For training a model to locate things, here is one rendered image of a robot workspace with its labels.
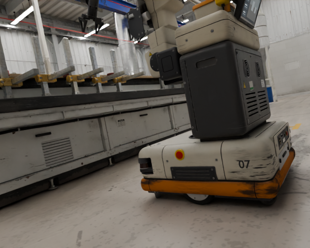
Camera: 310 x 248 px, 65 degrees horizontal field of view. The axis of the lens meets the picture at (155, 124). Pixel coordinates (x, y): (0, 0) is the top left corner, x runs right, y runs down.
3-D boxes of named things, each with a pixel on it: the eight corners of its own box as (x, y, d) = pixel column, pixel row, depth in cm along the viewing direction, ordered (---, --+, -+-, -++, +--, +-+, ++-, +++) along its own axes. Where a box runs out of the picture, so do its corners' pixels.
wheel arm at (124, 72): (127, 75, 199) (126, 69, 199) (124, 75, 196) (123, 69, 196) (93, 85, 225) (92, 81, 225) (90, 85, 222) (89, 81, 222)
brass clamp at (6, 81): (23, 85, 158) (21, 77, 158) (1, 85, 147) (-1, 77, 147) (19, 87, 162) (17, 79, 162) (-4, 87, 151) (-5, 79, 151)
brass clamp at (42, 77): (57, 80, 178) (56, 74, 178) (39, 81, 167) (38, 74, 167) (52, 82, 182) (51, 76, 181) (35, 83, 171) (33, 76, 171)
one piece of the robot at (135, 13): (175, 39, 154) (169, 4, 153) (149, 32, 132) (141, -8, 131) (155, 46, 164) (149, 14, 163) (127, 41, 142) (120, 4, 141)
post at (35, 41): (51, 103, 174) (37, 36, 171) (46, 103, 171) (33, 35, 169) (48, 104, 176) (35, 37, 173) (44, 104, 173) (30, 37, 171)
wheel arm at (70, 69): (76, 71, 159) (74, 65, 159) (71, 71, 156) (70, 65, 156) (41, 85, 185) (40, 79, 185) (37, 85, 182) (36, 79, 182)
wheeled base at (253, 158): (297, 159, 140) (291, 117, 139) (277, 205, 90) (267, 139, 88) (193, 162, 181) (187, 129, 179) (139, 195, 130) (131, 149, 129)
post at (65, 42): (79, 98, 194) (68, 37, 191) (76, 98, 191) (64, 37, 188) (77, 98, 196) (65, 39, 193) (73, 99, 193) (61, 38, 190)
